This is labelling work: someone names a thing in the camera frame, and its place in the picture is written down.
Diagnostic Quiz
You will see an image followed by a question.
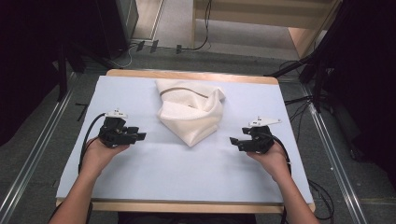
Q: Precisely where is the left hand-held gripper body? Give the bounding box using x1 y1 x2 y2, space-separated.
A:
98 108 140 148

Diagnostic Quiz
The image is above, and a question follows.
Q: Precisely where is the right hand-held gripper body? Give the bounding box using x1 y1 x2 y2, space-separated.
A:
237 116 282 155

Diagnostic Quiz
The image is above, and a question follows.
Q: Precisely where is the white mesh laundry bag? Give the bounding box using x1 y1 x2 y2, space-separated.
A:
154 78 227 148

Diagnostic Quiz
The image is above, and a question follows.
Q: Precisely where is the person's right hand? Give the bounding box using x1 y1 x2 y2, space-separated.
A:
247 140 292 184

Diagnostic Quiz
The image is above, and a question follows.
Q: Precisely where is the person's left hand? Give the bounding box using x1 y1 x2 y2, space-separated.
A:
79 136 131 180

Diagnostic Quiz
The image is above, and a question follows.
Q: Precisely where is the light blue foam mat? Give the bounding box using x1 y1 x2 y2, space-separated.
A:
55 75 314 205

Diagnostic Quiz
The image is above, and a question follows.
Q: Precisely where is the black metal stand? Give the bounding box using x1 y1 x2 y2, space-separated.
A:
56 43 70 103
263 50 331 114

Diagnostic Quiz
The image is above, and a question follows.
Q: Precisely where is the dark curtain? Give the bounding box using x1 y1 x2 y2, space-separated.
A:
0 0 120 147
317 0 396 189

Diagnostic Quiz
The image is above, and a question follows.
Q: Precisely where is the grey cabinet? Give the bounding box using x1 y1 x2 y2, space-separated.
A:
115 0 140 43

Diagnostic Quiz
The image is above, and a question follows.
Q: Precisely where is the wooden shelf unit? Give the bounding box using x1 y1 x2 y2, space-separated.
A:
191 0 344 60

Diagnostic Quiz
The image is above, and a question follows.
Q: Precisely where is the right hand-held gripper black cable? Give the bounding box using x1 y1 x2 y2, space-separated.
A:
262 132 293 176

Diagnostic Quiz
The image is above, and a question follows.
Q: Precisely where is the hand-held gripper black cable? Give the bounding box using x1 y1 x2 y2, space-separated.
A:
262 132 293 176
78 112 107 175

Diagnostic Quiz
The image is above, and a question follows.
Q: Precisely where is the left hand-held gripper black cable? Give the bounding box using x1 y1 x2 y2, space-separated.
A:
78 112 107 175

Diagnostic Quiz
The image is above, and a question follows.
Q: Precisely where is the black floor cable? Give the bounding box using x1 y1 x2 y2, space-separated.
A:
283 95 314 143
307 179 336 222

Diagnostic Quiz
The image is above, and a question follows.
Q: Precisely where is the white floor cable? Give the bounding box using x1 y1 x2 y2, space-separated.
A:
113 42 139 69

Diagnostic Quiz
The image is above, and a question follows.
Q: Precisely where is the metal floor rail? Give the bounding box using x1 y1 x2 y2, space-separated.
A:
300 83 370 224
0 72 78 224

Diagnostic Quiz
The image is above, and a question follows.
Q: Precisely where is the black hanging cable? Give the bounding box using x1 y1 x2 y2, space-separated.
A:
181 0 213 51

